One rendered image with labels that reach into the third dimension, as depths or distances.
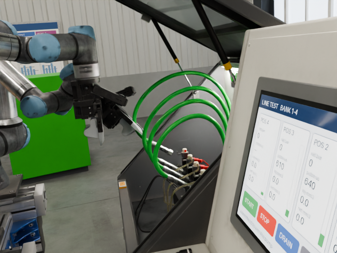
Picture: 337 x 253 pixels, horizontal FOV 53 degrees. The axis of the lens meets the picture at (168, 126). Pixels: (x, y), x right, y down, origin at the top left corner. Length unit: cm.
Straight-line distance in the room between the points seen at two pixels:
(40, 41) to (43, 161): 368
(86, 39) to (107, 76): 667
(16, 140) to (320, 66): 123
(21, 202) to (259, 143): 103
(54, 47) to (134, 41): 689
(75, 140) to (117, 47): 359
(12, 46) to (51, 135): 350
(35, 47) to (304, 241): 77
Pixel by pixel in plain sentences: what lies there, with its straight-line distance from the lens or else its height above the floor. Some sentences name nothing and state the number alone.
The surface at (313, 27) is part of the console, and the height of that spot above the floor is 153.
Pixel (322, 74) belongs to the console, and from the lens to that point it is 60.
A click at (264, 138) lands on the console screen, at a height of 133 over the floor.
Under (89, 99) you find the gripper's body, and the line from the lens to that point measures 107.
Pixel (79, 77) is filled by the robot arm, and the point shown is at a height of 146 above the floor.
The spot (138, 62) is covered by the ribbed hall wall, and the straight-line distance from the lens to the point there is 783.
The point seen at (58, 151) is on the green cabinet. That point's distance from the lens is 457.
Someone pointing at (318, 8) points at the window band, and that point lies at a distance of 671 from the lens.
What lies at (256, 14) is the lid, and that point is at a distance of 91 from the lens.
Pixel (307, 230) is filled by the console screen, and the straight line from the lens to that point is 59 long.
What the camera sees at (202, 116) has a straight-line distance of 100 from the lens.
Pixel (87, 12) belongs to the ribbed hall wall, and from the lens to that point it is 771.
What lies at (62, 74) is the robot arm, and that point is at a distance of 127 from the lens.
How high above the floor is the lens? 152
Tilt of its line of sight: 13 degrees down
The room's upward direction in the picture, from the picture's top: 5 degrees counter-clockwise
